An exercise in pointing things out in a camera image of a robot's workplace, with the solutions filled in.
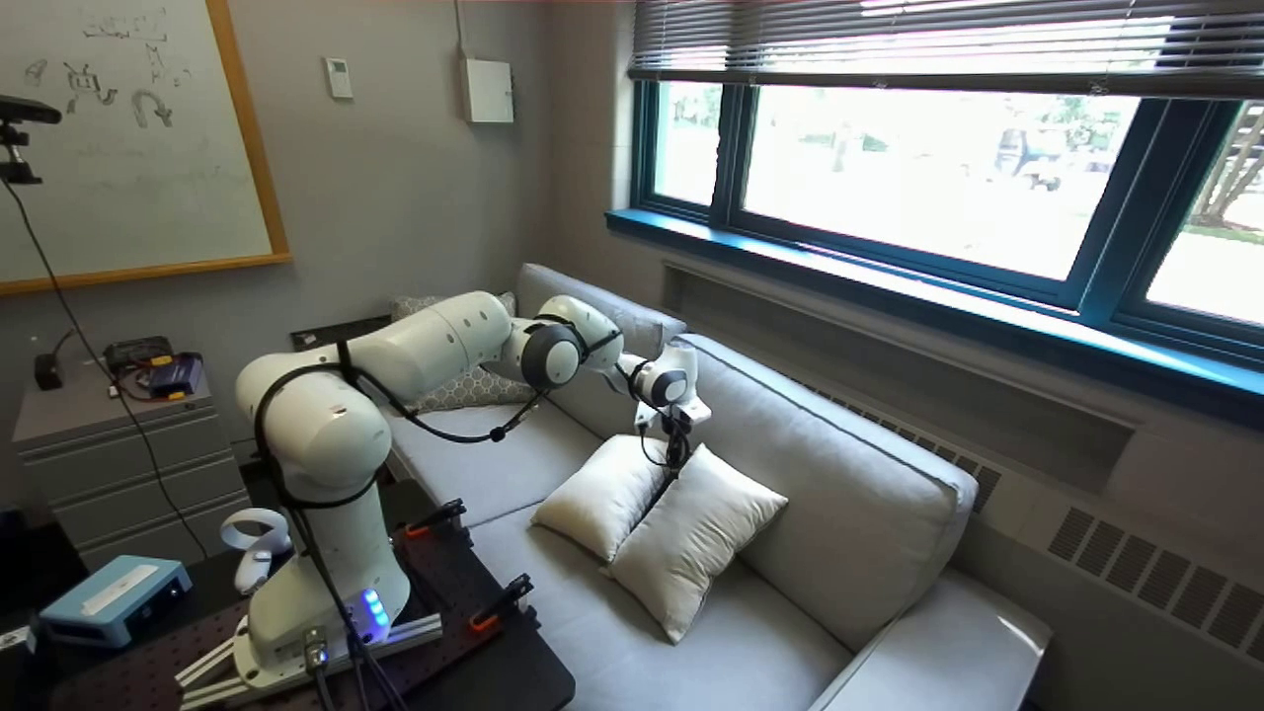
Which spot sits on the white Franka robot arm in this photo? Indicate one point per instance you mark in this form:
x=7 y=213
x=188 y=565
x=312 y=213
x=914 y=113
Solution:
x=316 y=446

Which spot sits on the black robot table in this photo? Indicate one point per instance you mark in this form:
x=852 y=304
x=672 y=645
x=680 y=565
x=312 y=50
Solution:
x=514 y=674

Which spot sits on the white VR controller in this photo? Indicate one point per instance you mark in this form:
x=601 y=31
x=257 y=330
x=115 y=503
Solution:
x=256 y=536

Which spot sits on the light blue box device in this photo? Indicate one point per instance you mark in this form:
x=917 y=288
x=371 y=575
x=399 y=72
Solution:
x=112 y=598

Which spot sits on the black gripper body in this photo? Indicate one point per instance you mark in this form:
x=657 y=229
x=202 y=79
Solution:
x=678 y=429

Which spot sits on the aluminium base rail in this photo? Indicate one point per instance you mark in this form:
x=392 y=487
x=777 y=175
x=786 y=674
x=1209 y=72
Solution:
x=410 y=629

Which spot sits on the black wall power strip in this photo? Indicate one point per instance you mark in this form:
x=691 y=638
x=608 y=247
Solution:
x=329 y=330

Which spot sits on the orange black clamp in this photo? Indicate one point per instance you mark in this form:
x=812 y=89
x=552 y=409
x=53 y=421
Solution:
x=502 y=601
x=432 y=519

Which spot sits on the large cream pillow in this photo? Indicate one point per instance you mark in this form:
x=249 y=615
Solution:
x=685 y=540

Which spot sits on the grey fabric sofa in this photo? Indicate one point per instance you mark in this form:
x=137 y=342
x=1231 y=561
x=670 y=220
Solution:
x=816 y=487

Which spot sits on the small cream pillow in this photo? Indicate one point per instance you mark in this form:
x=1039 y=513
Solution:
x=599 y=493

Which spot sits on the black camera on stand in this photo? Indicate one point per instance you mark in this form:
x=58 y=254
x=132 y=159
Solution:
x=24 y=113

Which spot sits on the dark window blinds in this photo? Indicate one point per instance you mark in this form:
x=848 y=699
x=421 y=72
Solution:
x=922 y=42

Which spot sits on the grey radiator cover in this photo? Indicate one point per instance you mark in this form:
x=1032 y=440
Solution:
x=1188 y=461

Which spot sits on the grey drawer cabinet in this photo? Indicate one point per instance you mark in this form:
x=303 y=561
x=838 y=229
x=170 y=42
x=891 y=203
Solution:
x=121 y=474

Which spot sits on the wood framed whiteboard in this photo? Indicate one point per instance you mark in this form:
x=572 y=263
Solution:
x=132 y=142

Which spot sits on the black orange device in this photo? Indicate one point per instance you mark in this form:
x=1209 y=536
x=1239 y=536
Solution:
x=137 y=351

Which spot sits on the white wall box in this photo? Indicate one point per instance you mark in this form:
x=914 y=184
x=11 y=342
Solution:
x=487 y=91

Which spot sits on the white wall thermostat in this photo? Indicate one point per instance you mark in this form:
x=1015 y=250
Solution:
x=340 y=79

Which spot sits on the teal window frame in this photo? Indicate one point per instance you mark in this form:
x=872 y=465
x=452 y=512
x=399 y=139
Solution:
x=1110 y=263

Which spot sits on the small black stand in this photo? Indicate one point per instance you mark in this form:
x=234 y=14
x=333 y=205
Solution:
x=48 y=374

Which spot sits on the blue purple gadget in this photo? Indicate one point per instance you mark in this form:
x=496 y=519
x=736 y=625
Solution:
x=174 y=378

